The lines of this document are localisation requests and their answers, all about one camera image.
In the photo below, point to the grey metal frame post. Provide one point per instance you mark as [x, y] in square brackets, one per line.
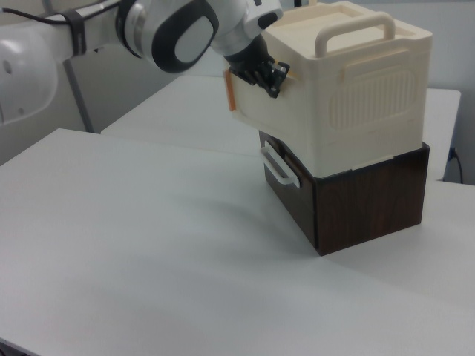
[78, 96]

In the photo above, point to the cream cabinet door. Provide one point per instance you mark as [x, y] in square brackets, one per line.
[271, 118]

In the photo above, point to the dark wood drawer box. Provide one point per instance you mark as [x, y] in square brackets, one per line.
[371, 207]

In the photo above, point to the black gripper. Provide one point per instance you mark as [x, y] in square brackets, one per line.
[252, 63]

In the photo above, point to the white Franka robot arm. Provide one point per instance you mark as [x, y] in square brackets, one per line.
[111, 41]

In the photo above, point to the cream plastic cabinet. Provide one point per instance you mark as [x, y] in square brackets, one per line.
[371, 104]

